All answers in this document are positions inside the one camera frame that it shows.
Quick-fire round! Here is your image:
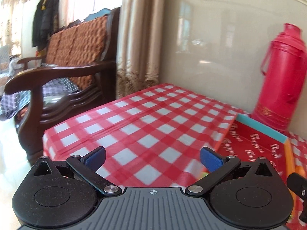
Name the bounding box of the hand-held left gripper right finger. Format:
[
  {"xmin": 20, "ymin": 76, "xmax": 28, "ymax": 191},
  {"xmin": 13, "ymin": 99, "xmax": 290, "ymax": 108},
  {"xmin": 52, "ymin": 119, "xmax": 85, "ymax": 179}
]
[{"xmin": 185, "ymin": 147, "xmax": 279, "ymax": 195}]

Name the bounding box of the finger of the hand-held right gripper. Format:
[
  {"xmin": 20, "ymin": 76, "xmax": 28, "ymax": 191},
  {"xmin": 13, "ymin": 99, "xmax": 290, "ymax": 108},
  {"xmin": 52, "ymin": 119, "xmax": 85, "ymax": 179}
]
[{"xmin": 287, "ymin": 172, "xmax": 307, "ymax": 221}]

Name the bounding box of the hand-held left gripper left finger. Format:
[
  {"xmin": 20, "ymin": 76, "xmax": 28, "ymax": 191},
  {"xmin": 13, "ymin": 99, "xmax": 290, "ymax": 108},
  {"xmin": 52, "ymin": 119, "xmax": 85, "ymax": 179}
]
[{"xmin": 31, "ymin": 147, "xmax": 122, "ymax": 196}]

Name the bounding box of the cardboard box with red lining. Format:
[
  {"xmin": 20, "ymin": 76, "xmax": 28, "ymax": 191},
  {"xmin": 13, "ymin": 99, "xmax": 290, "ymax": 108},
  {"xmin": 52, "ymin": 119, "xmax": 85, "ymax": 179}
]
[{"xmin": 215, "ymin": 113, "xmax": 307, "ymax": 230}]

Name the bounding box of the red white checkered tablecloth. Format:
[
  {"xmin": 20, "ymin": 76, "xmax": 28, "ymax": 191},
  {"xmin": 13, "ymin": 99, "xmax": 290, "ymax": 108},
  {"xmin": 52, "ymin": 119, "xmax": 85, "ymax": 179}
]
[{"xmin": 42, "ymin": 83, "xmax": 307, "ymax": 190}]

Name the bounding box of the dark wooden sofa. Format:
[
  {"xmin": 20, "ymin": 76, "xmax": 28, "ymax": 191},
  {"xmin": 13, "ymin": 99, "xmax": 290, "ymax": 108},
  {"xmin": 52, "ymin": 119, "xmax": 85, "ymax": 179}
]
[{"xmin": 4, "ymin": 7, "xmax": 121, "ymax": 166}]

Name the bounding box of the blue white plaid cloth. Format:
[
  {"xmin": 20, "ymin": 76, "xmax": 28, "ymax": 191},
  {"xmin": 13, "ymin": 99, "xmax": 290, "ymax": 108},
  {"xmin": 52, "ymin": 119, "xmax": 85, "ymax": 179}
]
[{"xmin": 0, "ymin": 78, "xmax": 80, "ymax": 122}]

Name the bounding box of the red thermos flask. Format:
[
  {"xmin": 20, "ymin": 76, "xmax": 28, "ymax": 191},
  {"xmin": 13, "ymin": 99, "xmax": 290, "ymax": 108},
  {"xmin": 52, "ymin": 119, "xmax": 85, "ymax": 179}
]
[{"xmin": 249, "ymin": 23, "xmax": 307, "ymax": 133}]

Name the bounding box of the orange woven seat cushion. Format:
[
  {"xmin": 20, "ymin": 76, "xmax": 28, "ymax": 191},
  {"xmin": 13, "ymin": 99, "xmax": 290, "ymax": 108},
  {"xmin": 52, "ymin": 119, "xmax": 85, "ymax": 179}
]
[{"xmin": 44, "ymin": 14, "xmax": 109, "ymax": 93}]

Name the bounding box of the beige embroidered curtain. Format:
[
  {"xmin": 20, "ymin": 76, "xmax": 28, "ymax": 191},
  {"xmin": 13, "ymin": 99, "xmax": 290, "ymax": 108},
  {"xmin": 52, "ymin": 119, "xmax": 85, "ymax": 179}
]
[{"xmin": 116, "ymin": 0, "xmax": 166, "ymax": 101}]

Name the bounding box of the black hanging coat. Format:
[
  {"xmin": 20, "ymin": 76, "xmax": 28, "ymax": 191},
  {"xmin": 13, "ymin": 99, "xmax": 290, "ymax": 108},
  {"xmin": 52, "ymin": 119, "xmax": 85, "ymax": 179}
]
[{"xmin": 32, "ymin": 0, "xmax": 60, "ymax": 51}]

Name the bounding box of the pink sheer curtain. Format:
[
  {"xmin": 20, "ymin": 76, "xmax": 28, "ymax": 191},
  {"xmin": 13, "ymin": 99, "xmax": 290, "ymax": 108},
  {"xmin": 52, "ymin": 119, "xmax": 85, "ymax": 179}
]
[{"xmin": 59, "ymin": 0, "xmax": 81, "ymax": 28}]

